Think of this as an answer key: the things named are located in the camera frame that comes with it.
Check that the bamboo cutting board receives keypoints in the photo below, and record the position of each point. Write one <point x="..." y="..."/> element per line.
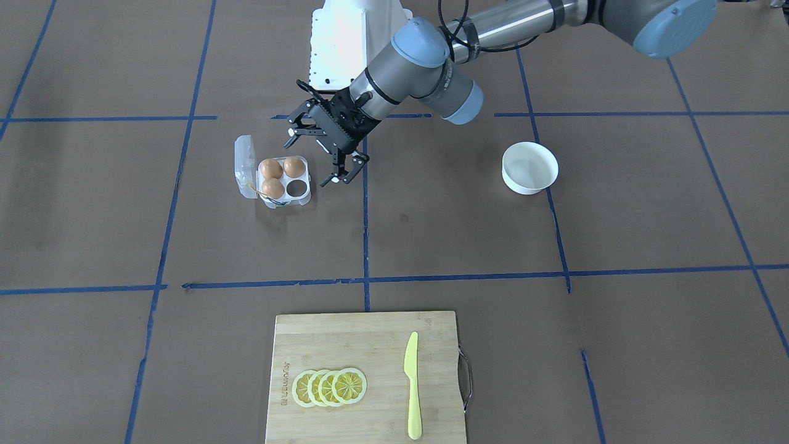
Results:
<point x="386" y="377"/>

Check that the yellow plastic knife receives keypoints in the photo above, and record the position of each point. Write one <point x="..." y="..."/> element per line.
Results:
<point x="410" y="368"/>

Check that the lemon slice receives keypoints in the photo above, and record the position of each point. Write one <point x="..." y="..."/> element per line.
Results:
<point x="350" y="386"/>
<point x="301" y="389"/>
<point x="325" y="389"/>
<point x="314" y="388"/>

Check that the clear plastic egg box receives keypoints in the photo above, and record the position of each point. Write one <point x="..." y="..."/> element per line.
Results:
<point x="249" y="181"/>

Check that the white bowl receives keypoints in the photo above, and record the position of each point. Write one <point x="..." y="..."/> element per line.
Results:
<point x="528" y="168"/>

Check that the brown egg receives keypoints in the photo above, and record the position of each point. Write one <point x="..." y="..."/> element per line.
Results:
<point x="272" y="188"/>
<point x="271" y="168"/>
<point x="294" y="166"/>

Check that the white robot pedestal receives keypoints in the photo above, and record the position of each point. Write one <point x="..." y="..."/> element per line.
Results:
<point x="347" y="35"/>

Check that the brown egg in box front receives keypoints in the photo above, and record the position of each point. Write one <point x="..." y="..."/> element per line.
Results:
<point x="272" y="188"/>

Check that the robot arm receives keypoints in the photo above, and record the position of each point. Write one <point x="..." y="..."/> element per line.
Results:
<point x="422" y="61"/>

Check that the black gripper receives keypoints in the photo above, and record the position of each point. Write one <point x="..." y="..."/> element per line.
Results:
<point x="349" y="125"/>

